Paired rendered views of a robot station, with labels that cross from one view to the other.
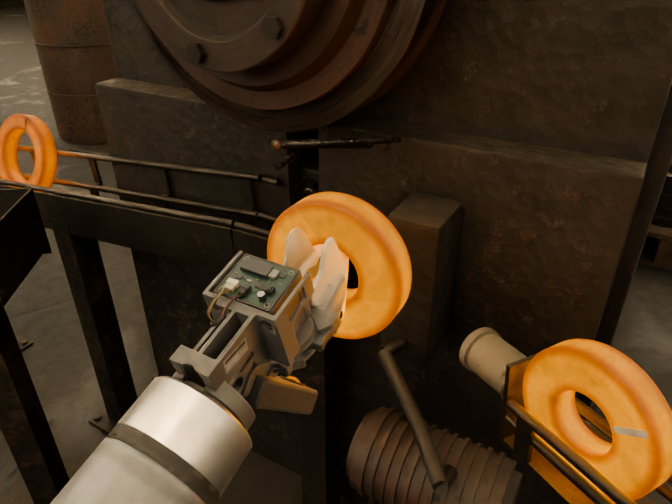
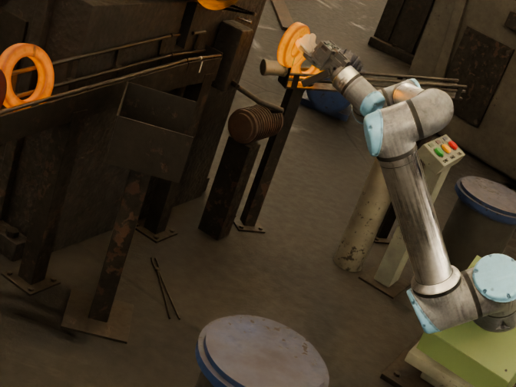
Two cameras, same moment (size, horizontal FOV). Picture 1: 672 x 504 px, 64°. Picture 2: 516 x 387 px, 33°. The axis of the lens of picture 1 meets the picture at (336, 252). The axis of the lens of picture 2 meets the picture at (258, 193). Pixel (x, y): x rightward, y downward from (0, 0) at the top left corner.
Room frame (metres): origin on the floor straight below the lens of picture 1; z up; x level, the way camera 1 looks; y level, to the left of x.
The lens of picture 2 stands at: (0.67, 2.86, 1.57)
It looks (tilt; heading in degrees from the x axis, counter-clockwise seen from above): 24 degrees down; 265
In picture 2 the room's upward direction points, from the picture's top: 20 degrees clockwise
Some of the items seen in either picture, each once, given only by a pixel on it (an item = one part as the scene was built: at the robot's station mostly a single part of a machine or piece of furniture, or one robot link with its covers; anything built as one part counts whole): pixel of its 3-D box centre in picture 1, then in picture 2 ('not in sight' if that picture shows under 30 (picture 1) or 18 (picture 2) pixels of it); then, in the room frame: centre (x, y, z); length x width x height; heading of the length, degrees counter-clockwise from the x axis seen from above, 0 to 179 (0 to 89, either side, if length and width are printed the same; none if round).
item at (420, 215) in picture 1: (420, 279); (227, 55); (0.67, -0.12, 0.68); 0.11 x 0.08 x 0.24; 150
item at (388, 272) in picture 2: not in sight; (415, 216); (-0.20, -0.14, 0.31); 0.24 x 0.16 x 0.62; 60
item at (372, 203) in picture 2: not in sight; (370, 209); (-0.04, -0.18, 0.26); 0.12 x 0.12 x 0.52
